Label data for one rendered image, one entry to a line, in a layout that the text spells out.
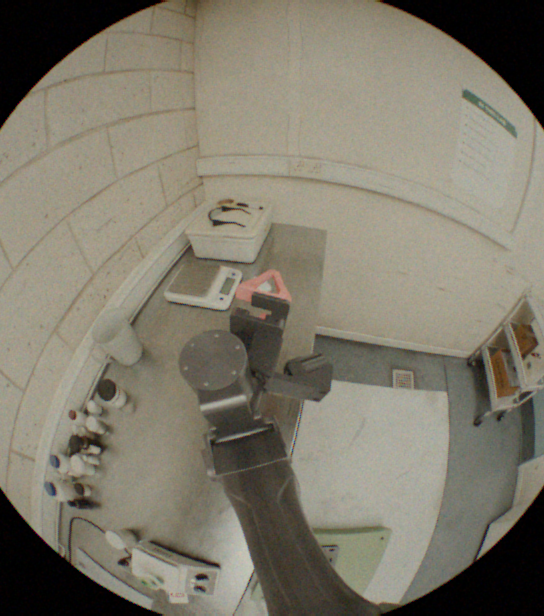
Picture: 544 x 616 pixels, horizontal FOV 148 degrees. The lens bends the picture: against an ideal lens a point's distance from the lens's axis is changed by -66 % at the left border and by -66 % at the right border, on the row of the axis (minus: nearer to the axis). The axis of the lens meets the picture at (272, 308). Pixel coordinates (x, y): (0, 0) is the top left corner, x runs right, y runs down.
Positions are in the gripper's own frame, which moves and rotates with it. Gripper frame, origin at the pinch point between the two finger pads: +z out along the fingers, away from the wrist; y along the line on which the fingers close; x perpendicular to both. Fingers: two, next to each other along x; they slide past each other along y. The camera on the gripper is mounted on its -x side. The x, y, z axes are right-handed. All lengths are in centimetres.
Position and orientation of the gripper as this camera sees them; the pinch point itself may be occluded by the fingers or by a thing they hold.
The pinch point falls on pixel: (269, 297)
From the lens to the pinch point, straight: 35.8
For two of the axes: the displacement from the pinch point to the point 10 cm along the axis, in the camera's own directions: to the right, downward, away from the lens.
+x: -9.7, -2.5, 0.6
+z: 2.2, -7.0, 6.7
